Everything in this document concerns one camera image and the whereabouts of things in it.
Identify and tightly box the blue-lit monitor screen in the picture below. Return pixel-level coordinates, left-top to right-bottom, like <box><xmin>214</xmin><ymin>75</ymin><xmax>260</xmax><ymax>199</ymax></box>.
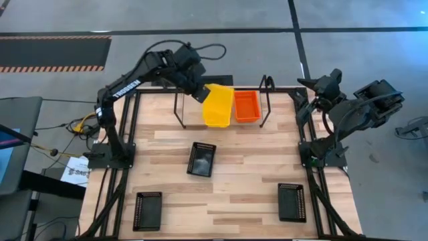
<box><xmin>0</xmin><ymin>128</ymin><xmax>21</xmax><ymax>184</ymax></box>

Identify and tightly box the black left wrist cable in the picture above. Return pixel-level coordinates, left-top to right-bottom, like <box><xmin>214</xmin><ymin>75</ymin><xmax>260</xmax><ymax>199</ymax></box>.
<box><xmin>193</xmin><ymin>42</ymin><xmax>227</xmax><ymax>62</ymax></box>

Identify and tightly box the wire shelf with wooden board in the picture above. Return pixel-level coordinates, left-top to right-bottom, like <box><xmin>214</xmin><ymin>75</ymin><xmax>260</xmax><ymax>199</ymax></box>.
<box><xmin>172</xmin><ymin>74</ymin><xmax>276</xmax><ymax>130</ymax></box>

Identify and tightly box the black hazard-striped floor mat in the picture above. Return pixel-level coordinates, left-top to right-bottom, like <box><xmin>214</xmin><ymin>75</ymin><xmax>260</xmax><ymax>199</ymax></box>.
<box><xmin>0</xmin><ymin>35</ymin><xmax>112</xmax><ymax>73</ymax></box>

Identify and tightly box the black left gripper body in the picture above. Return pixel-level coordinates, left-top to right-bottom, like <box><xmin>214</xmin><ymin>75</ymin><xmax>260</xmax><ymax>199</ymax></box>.
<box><xmin>173</xmin><ymin>63</ymin><xmax>207</xmax><ymax>96</ymax></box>

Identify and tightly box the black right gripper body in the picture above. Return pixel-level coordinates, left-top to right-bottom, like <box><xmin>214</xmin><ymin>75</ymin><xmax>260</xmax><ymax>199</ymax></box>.
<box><xmin>314</xmin><ymin>75</ymin><xmax>347</xmax><ymax>105</ymax></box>

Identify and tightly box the white printed paper sheet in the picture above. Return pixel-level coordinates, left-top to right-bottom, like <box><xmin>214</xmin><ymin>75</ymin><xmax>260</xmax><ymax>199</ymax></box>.
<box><xmin>60</xmin><ymin>155</ymin><xmax>90</xmax><ymax>187</ymax></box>

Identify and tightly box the black plastic basket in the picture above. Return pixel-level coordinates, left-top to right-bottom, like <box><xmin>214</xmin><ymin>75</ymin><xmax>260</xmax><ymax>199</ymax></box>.
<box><xmin>132</xmin><ymin>191</ymin><xmax>163</xmax><ymax>232</ymax></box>
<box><xmin>186</xmin><ymin>141</ymin><xmax>217</xmax><ymax>178</ymax></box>
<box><xmin>277</xmin><ymin>182</ymin><xmax>308</xmax><ymax>224</ymax></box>

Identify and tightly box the black floor stand beam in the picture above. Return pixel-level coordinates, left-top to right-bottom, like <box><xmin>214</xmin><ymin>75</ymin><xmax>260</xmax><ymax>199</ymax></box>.
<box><xmin>19</xmin><ymin>169</ymin><xmax>87</xmax><ymax>201</ymax></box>

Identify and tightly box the black aluminium table frame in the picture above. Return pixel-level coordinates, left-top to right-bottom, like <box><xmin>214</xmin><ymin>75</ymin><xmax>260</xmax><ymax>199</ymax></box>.
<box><xmin>76</xmin><ymin>86</ymin><xmax>366</xmax><ymax>241</ymax></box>

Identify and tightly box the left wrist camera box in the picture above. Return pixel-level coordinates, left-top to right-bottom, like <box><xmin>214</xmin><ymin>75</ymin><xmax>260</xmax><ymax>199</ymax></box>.
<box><xmin>173</xmin><ymin>44</ymin><xmax>201</xmax><ymax>66</ymax></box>

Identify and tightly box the yellow cable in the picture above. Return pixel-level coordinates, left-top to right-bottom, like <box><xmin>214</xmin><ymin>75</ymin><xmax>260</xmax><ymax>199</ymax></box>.
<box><xmin>68</xmin><ymin>112</ymin><xmax>98</xmax><ymax>135</ymax></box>

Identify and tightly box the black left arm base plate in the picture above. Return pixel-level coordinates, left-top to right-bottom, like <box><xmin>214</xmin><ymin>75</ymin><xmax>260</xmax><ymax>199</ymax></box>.
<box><xmin>87</xmin><ymin>143</ymin><xmax>136</xmax><ymax>169</ymax></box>

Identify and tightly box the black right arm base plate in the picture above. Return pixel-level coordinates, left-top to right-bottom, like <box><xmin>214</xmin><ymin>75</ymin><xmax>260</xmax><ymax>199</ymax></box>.
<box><xmin>298</xmin><ymin>140</ymin><xmax>348</xmax><ymax>168</ymax></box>

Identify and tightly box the grey stand base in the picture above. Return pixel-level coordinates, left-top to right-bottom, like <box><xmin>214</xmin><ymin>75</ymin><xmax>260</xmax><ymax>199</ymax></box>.
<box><xmin>394</xmin><ymin>116</ymin><xmax>428</xmax><ymax>141</ymax></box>

